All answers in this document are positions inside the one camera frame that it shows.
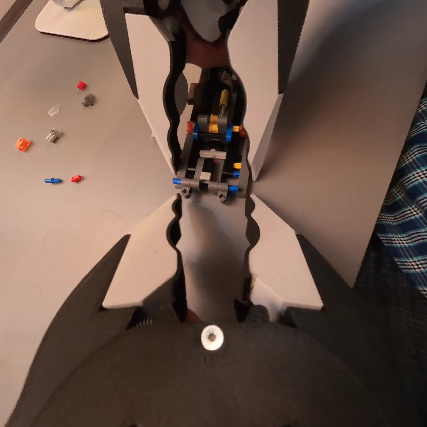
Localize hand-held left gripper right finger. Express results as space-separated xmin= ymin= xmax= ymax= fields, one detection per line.
xmin=234 ymin=194 xmax=324 ymax=322

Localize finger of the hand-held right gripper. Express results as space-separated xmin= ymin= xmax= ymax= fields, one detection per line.
xmin=226 ymin=0 xmax=285 ymax=182
xmin=124 ymin=13 xmax=188 ymax=175

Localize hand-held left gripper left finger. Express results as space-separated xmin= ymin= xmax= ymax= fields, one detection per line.
xmin=101 ymin=194 xmax=187 ymax=322

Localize black lego model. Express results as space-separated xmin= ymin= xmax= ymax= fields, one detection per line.
xmin=172 ymin=67 xmax=251 ymax=205

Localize person's right hand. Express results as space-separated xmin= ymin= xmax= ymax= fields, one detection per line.
xmin=181 ymin=18 xmax=233 ymax=68

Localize white book stand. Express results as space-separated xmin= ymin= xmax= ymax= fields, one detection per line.
xmin=35 ymin=0 xmax=111 ymax=42

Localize dark grey pants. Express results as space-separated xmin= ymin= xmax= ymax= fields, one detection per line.
xmin=354 ymin=234 xmax=427 ymax=384

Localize blue plaid shirt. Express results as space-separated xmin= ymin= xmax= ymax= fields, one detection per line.
xmin=380 ymin=97 xmax=427 ymax=297

